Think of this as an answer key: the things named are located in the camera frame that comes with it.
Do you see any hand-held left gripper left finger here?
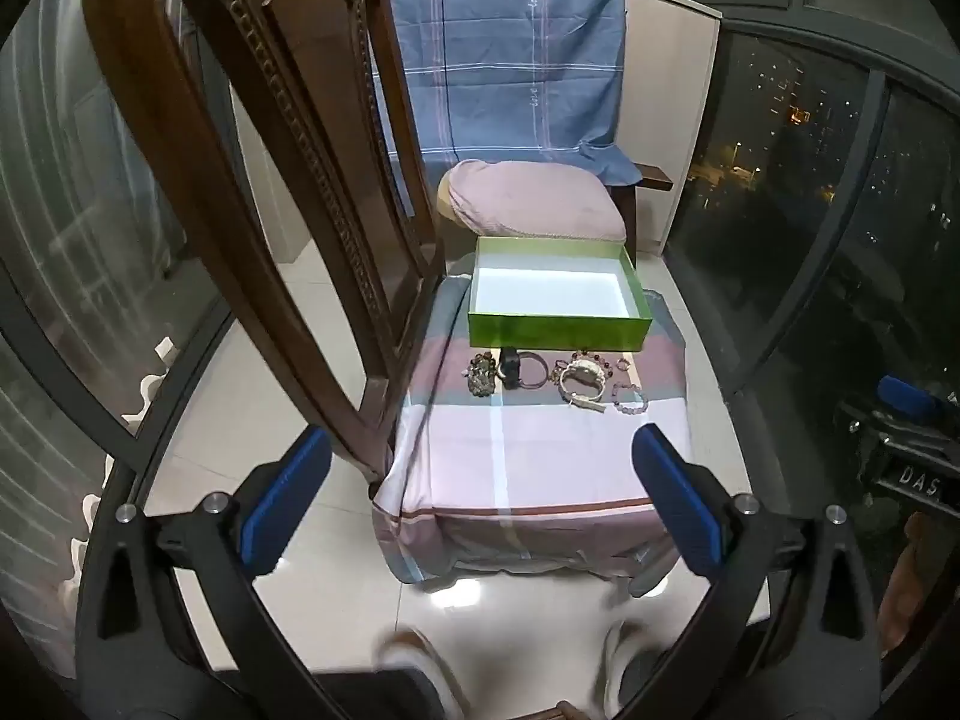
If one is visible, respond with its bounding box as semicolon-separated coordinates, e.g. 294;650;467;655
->
73;424;333;695

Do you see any pink pillow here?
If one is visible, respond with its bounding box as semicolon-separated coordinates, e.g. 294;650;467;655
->
437;160;628;242

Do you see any person's right forearm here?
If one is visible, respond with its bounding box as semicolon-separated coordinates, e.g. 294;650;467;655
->
881;511;938;653

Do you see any pink grey plaid cloth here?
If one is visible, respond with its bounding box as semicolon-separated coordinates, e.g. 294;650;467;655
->
370;289;695;587

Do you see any white speckled bangle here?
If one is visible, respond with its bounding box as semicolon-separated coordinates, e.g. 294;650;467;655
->
555;358;613;414

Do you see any dark window frame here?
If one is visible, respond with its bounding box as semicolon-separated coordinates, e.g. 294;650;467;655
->
709;11;960;406

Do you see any person's left shoe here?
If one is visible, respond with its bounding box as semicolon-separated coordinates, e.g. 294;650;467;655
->
373;625;467;720

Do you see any person's shoe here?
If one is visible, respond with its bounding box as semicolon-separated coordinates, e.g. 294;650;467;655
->
373;625;467;720
600;619;662;720

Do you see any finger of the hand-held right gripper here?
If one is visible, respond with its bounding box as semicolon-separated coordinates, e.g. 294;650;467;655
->
876;375;944;422

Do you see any white scalloped lace trim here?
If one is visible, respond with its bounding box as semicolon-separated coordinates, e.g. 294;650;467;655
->
66;337;178;595

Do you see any blue plaid cloth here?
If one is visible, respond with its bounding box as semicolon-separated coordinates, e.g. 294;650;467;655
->
375;0;643;185

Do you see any brown wooden bead bracelet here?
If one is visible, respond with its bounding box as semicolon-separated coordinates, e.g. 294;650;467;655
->
464;352;500;399

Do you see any brown carved wooden chair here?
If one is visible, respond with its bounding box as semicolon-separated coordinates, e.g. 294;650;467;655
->
81;0;451;500

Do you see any silver metal bangle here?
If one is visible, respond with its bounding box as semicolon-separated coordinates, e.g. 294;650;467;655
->
517;352;553;392

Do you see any wooden armchair armrest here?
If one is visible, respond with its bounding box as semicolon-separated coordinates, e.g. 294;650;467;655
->
607;162;674;256

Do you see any green cardboard box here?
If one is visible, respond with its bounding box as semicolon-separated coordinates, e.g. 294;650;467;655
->
468;235;654;354

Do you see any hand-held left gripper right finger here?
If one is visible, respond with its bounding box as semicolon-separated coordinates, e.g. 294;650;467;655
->
631;423;886;720

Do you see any person's right shoe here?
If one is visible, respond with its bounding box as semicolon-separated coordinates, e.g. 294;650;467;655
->
600;619;662;720

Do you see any beige cabinet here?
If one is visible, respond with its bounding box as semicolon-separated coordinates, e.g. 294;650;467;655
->
621;0;722;257

